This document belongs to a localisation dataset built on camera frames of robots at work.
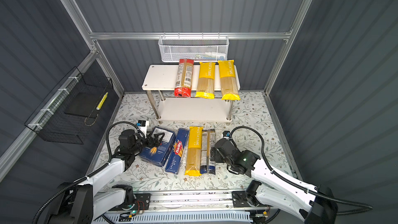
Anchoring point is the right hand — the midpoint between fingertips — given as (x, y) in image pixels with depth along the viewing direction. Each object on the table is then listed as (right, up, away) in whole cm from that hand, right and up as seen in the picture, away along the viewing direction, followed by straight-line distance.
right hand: (218, 153), depth 79 cm
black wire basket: (-72, +27, -3) cm, 76 cm away
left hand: (-33, +9, +7) cm, 36 cm away
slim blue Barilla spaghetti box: (-23, -5, +5) cm, 24 cm away
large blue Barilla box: (-33, -2, +3) cm, 33 cm away
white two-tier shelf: (-31, +39, 0) cm, 50 cm away
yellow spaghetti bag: (-13, -8, +4) cm, 16 cm away
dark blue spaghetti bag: (-5, +4, +12) cm, 14 cm away
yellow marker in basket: (-60, +27, 0) cm, 66 cm away
